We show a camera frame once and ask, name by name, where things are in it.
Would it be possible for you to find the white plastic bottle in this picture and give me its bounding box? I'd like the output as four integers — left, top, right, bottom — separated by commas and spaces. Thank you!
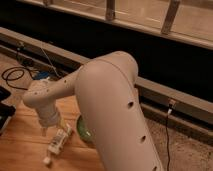
43, 125, 72, 166

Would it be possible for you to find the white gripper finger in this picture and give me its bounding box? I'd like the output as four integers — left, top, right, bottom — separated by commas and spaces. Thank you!
41, 127, 47, 136
58, 120, 68, 132

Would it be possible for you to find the blue object on floor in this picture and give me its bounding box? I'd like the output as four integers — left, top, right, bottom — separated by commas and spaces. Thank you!
33, 71, 50, 80

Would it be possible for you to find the green ceramic bowl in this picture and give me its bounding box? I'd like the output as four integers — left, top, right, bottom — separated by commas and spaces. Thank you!
76, 116, 92, 143

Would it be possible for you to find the thin white cable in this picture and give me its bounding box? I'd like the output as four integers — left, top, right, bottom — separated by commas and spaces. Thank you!
39, 47, 62, 80

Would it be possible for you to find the black coiled cable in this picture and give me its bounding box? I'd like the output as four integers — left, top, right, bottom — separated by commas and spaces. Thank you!
1, 65, 36, 91

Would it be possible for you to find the black cable with plug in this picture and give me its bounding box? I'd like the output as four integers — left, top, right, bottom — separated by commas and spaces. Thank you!
164, 98, 178, 171

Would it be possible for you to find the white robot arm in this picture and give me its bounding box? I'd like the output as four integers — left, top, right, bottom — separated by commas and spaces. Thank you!
23, 51, 164, 171

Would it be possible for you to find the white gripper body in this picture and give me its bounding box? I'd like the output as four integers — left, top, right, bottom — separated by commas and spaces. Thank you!
37, 107, 61, 128

